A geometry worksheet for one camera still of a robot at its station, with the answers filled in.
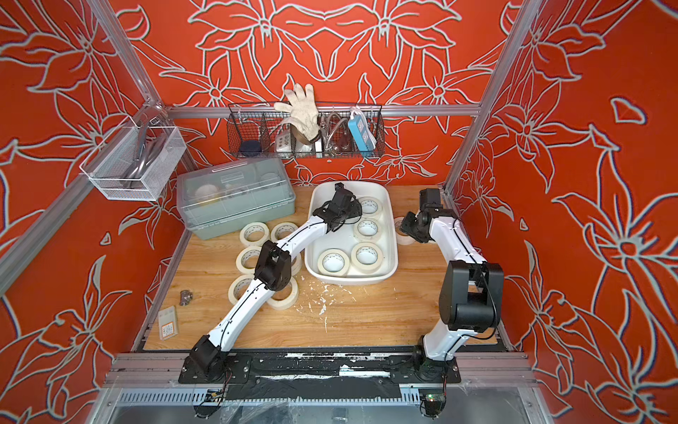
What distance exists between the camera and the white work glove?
0.89 metres

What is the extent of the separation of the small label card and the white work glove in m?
0.75

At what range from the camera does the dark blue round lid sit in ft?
3.15
